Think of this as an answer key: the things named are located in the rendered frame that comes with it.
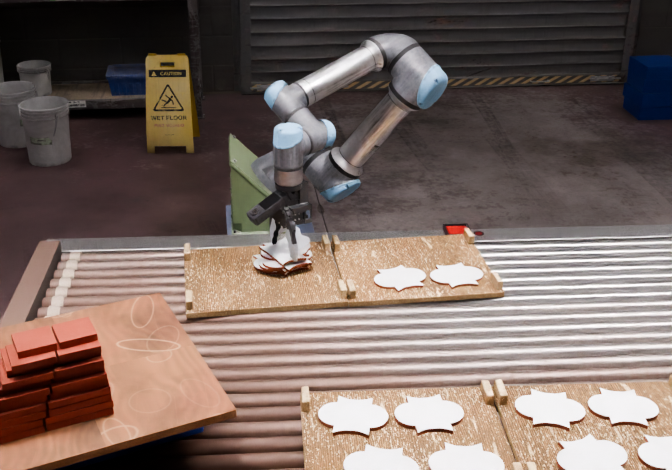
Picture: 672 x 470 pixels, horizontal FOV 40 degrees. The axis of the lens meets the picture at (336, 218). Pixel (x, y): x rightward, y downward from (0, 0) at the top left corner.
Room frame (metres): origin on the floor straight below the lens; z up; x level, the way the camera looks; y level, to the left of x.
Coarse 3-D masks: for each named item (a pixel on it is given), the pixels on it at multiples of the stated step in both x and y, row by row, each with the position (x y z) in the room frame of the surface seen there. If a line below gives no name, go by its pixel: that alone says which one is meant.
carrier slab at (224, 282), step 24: (192, 264) 2.21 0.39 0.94; (216, 264) 2.21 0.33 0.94; (240, 264) 2.21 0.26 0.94; (312, 264) 2.22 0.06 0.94; (192, 288) 2.07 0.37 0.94; (216, 288) 2.08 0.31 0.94; (240, 288) 2.08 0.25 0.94; (264, 288) 2.08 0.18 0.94; (288, 288) 2.08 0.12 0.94; (312, 288) 2.08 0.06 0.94; (336, 288) 2.08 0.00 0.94; (192, 312) 1.95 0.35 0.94; (216, 312) 1.96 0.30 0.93; (240, 312) 1.97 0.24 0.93; (264, 312) 1.98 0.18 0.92
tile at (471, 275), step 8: (456, 264) 2.21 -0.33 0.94; (432, 272) 2.16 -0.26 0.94; (440, 272) 2.16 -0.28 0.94; (448, 272) 2.16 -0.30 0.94; (456, 272) 2.16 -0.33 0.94; (464, 272) 2.17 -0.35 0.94; (472, 272) 2.17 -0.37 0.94; (480, 272) 2.17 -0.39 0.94; (432, 280) 2.13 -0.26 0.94; (440, 280) 2.12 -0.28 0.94; (448, 280) 2.12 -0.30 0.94; (456, 280) 2.12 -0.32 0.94; (464, 280) 2.12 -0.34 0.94; (472, 280) 2.12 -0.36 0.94
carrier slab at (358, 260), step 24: (360, 240) 2.37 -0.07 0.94; (384, 240) 2.37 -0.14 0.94; (408, 240) 2.37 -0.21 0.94; (432, 240) 2.37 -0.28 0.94; (456, 240) 2.38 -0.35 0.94; (336, 264) 2.24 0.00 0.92; (360, 264) 2.22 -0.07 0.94; (384, 264) 2.22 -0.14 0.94; (408, 264) 2.22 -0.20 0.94; (432, 264) 2.22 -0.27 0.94; (480, 264) 2.23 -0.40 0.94; (360, 288) 2.09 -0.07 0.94; (432, 288) 2.09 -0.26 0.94; (456, 288) 2.09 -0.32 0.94; (480, 288) 2.09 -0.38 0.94
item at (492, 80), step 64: (256, 0) 6.79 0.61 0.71; (320, 0) 6.85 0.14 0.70; (384, 0) 6.91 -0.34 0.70; (448, 0) 6.99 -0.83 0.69; (512, 0) 7.05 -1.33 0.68; (576, 0) 7.11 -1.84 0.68; (640, 0) 7.17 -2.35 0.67; (256, 64) 6.77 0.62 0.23; (320, 64) 6.84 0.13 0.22; (448, 64) 6.98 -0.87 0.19; (512, 64) 7.05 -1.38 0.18; (576, 64) 7.13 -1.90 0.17
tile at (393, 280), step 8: (384, 272) 2.16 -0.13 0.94; (392, 272) 2.16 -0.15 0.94; (400, 272) 2.16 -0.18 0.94; (408, 272) 2.16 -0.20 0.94; (416, 272) 2.16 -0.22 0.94; (376, 280) 2.11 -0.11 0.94; (384, 280) 2.11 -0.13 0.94; (392, 280) 2.12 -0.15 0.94; (400, 280) 2.12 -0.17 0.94; (408, 280) 2.12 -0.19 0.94; (416, 280) 2.12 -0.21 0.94; (424, 280) 2.13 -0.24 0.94; (384, 288) 2.08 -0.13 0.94; (392, 288) 2.08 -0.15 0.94; (400, 288) 2.07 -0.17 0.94; (408, 288) 2.09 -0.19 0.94
